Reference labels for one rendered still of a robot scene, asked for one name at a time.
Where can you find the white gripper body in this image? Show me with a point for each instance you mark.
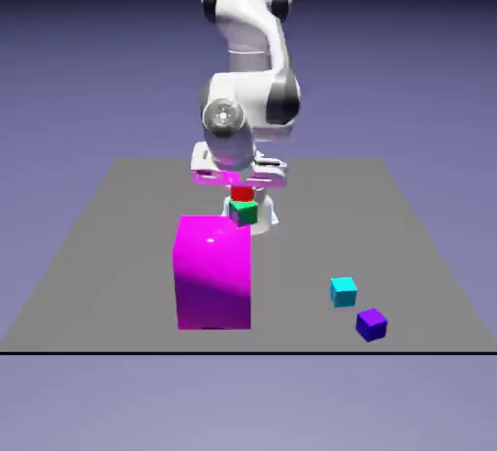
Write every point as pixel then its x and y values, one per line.
pixel 268 175

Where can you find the small red cube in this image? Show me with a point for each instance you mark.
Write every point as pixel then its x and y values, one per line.
pixel 242 193

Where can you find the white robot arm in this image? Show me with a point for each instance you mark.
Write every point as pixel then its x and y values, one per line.
pixel 248 70

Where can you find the small green cube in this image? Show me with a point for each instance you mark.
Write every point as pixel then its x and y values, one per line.
pixel 247 212

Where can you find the small cyan cube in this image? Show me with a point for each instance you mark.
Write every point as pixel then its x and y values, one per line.
pixel 343 291

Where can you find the small purple cube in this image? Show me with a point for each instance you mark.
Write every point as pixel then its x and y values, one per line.
pixel 371 324

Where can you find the large magenta box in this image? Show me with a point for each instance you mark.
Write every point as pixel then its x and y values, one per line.
pixel 211 276

